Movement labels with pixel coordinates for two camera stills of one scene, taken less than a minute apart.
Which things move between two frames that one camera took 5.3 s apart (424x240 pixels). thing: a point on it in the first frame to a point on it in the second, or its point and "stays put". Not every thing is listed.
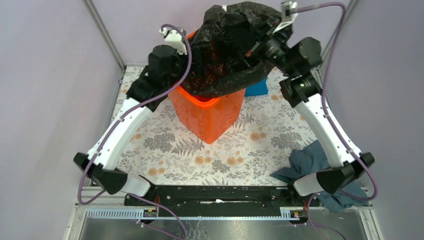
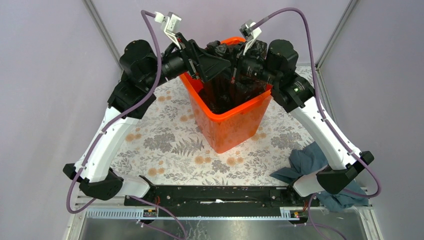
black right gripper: (267, 39) to (240, 62)
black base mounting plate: (215, 201) stays put
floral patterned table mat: (270, 129) stays put
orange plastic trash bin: (208, 119) to (223, 132)
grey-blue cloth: (311, 159) stays put
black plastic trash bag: (218, 63) to (222, 93)
